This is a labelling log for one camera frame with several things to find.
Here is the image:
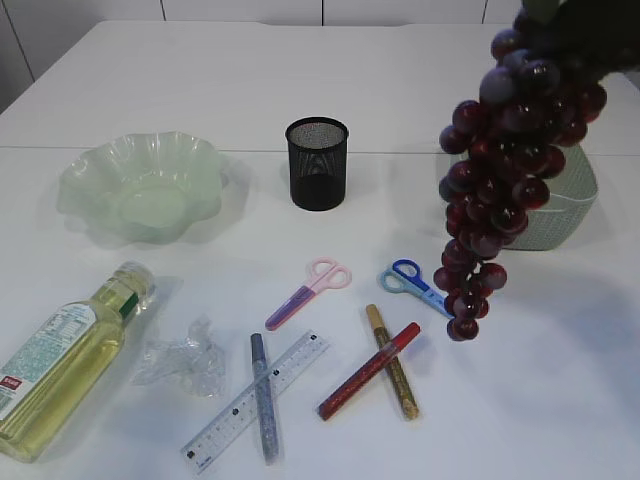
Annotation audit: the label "blue scissors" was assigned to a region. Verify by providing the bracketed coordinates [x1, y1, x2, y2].
[378, 259, 453, 319]

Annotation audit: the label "clear plastic sheet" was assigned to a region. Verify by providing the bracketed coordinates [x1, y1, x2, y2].
[131, 315, 226, 397]

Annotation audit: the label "purple artificial grape bunch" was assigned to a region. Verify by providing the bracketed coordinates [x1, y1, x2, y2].
[433, 1, 607, 341]

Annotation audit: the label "yellow tea bottle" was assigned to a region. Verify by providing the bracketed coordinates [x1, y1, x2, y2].
[1, 261, 155, 463]

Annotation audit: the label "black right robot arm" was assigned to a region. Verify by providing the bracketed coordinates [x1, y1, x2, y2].
[521, 0, 639, 77]

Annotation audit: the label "black mesh pen holder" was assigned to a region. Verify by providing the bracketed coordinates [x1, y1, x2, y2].
[285, 116, 349, 212]

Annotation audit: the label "gold glitter pen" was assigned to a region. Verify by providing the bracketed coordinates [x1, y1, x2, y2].
[365, 304, 420, 420]

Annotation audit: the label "red glitter pen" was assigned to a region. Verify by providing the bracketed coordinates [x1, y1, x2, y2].
[317, 322, 421, 421]

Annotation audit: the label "pale green wavy plate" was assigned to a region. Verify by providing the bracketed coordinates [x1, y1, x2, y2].
[57, 131, 223, 244]

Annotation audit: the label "silver glitter pen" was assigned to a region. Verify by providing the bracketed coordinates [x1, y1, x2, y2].
[250, 333, 279, 465]

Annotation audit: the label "clear plastic ruler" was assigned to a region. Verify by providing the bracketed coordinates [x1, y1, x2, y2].
[181, 331, 329, 476]

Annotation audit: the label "green woven plastic basket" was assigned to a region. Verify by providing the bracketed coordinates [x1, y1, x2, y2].
[440, 139, 598, 259]

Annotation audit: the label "pink purple scissors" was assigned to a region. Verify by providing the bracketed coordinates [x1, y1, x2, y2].
[265, 257, 352, 331]

